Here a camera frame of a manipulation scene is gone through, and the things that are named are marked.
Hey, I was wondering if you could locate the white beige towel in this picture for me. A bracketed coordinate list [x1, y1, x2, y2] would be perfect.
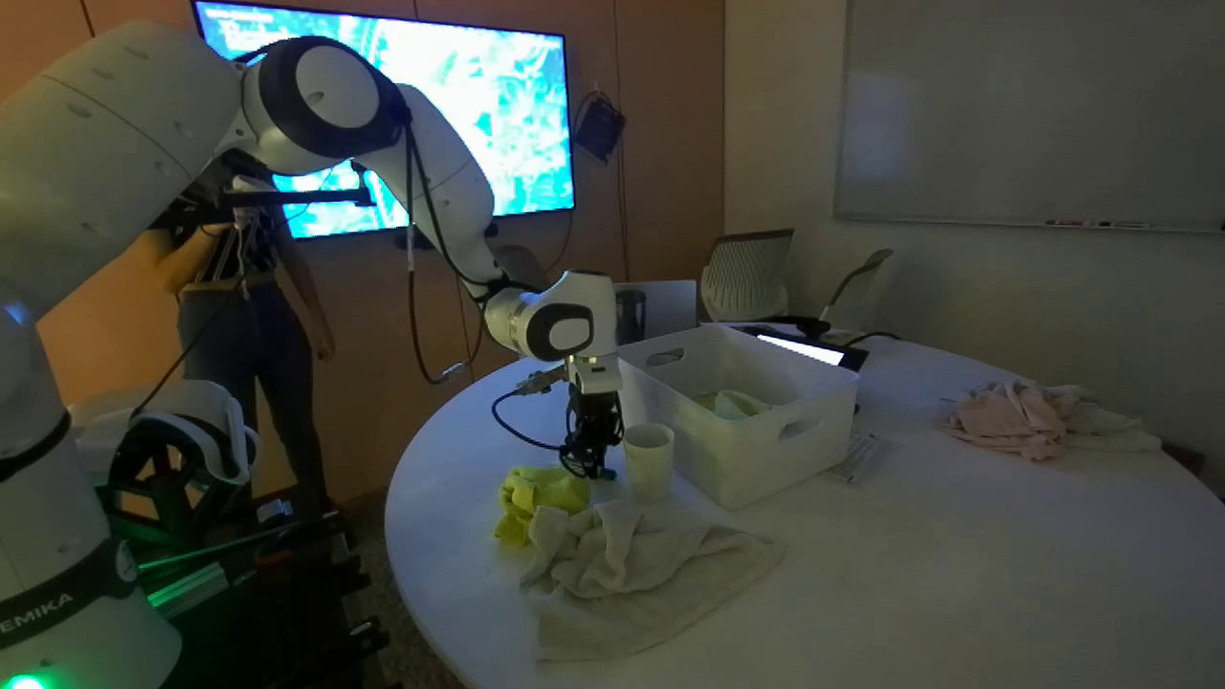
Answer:
[513, 485, 788, 671]

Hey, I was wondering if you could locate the black camera stand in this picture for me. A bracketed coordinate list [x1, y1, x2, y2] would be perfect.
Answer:
[219, 175, 381, 214]

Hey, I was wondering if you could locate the grey office chair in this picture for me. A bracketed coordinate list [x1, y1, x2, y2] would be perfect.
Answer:
[695, 226, 801, 327]
[816, 244, 901, 345]

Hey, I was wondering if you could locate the pink crumpled cloth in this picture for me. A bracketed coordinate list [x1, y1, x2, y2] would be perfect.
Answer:
[943, 374, 1079, 466]

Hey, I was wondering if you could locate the white plastic storage box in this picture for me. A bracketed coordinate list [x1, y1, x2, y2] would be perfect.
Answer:
[607, 318, 861, 512]

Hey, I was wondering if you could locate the small black wall box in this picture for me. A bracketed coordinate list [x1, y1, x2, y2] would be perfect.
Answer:
[569, 92, 631, 165]

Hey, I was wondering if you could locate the white round device black ring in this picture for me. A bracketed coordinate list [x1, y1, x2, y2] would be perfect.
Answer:
[58, 374, 266, 518]

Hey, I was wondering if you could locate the person in striped top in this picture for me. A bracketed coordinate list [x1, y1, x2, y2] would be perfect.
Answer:
[149, 148, 337, 518]

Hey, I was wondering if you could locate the pale yellow-green towel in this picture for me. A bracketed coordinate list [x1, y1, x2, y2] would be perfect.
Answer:
[703, 388, 775, 425]

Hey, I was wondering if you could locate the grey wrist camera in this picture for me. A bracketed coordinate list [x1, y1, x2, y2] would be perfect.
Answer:
[513, 360, 575, 398]

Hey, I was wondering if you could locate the wall whiteboard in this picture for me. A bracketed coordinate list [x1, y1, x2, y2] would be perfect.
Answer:
[829, 0, 1225, 243]

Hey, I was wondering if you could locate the white crumpled cloth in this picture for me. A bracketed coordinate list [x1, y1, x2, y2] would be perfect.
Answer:
[1052, 378, 1169, 458]

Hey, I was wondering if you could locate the white waste bin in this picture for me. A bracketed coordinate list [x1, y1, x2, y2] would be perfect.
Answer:
[616, 277, 703, 345]

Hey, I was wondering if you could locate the white ceramic mug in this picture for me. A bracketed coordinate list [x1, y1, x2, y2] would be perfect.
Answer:
[616, 421, 679, 505]

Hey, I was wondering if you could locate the bright yellow towel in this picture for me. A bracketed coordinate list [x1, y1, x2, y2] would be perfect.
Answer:
[490, 463, 601, 555]

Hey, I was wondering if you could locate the black tablet lit screen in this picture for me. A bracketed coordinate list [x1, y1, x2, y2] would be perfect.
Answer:
[736, 318, 874, 374]

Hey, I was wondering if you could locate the black equipment cart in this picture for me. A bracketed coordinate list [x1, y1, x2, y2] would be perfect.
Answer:
[97, 477, 395, 689]

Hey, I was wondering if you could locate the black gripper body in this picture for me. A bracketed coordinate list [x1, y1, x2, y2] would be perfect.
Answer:
[559, 357, 626, 435]

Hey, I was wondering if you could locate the wall television screen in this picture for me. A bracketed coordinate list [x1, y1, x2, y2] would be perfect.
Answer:
[187, 0, 583, 244]

